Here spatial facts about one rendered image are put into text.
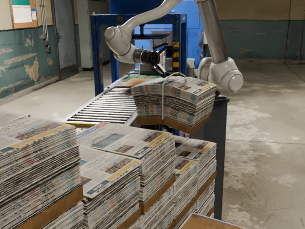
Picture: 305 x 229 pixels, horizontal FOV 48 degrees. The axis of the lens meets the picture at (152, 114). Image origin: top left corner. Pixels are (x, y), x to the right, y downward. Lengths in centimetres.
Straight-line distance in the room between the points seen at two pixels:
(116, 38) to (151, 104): 40
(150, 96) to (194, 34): 404
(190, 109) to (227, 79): 40
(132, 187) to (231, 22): 994
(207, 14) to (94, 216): 135
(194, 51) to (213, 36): 381
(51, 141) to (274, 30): 1042
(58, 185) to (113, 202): 28
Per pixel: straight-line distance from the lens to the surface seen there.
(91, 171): 115
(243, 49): 1103
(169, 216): 159
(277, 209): 308
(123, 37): 190
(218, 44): 207
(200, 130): 236
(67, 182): 94
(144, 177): 127
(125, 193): 119
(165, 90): 181
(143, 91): 188
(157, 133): 147
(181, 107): 178
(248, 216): 292
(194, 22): 583
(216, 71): 210
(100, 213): 110
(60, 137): 88
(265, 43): 1107
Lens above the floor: 157
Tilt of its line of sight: 17 degrees down
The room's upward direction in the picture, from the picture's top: 1 degrees counter-clockwise
